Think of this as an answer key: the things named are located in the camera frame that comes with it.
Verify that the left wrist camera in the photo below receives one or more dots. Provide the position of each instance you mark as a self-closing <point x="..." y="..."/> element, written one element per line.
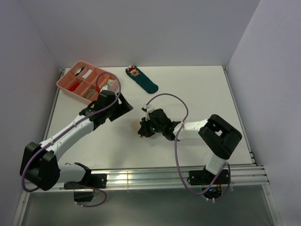
<point x="105" y="87"/>

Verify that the cream yellow sock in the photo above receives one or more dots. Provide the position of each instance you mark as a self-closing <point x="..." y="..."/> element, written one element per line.
<point x="110" y="82"/>

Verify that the striped beige brown sock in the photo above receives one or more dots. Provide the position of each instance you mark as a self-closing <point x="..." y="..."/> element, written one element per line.
<point x="135" y="126"/>

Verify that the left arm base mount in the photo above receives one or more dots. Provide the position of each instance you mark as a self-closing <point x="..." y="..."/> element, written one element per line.
<point x="98" y="180"/>

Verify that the aluminium front rail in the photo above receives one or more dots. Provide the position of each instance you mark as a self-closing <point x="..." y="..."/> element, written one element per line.
<point x="165" y="178"/>

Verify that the red rolled item in tray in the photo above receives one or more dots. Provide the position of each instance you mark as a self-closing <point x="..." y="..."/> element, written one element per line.
<point x="74" y="87"/>

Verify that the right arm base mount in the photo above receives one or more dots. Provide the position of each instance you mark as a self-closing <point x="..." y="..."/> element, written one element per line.
<point x="203" y="178"/>

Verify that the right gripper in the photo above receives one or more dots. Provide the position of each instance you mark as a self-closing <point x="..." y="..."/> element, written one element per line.
<point x="144" y="131"/>

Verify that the pink divided organizer tray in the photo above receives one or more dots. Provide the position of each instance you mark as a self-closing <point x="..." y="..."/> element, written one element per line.
<point x="98" y="77"/>

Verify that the dark green Christmas sock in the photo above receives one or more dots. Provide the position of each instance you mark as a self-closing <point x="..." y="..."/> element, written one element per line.
<point x="141" y="79"/>

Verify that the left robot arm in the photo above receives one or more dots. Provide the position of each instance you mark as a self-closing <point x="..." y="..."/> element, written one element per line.
<point x="40" y="161"/>

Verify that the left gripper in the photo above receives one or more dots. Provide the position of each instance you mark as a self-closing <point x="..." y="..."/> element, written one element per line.
<point x="123" y="108"/>

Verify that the white rolled item in tray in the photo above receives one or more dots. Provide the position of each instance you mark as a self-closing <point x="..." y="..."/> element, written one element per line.
<point x="87" y="74"/>

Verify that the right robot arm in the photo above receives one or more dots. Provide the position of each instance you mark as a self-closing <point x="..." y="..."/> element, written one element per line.
<point x="221" y="137"/>

